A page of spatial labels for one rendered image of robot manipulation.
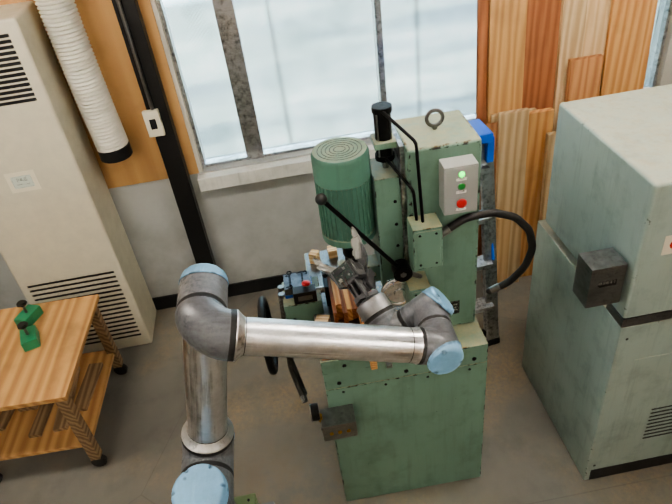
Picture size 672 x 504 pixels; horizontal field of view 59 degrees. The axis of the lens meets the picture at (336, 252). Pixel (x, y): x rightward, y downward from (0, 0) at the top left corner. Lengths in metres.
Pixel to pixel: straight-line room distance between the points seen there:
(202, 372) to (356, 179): 0.69
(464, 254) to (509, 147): 1.25
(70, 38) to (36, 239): 0.98
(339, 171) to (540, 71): 1.72
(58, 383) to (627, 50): 3.04
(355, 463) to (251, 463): 0.59
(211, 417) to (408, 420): 0.88
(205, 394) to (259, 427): 1.37
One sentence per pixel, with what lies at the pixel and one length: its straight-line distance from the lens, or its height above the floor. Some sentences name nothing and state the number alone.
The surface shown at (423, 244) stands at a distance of 1.79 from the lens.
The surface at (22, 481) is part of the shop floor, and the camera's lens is 3.28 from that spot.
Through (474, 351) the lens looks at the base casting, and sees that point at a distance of 2.12.
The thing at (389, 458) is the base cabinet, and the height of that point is 0.25.
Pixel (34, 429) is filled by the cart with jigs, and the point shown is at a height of 0.20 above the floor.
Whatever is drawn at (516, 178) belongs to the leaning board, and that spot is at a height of 0.68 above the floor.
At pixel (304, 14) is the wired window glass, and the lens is 3.03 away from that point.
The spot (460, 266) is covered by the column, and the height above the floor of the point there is 1.07.
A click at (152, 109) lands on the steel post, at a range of 3.00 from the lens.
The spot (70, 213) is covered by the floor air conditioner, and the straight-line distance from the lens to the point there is 3.10.
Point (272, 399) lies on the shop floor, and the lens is 3.07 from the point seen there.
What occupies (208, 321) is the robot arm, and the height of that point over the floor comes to 1.47.
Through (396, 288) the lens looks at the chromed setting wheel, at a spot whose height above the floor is 1.04.
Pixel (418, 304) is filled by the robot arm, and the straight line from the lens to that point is 1.53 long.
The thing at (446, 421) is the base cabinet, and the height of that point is 0.42.
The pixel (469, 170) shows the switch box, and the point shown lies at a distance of 1.73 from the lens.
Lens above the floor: 2.32
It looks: 37 degrees down
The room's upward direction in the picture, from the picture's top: 8 degrees counter-clockwise
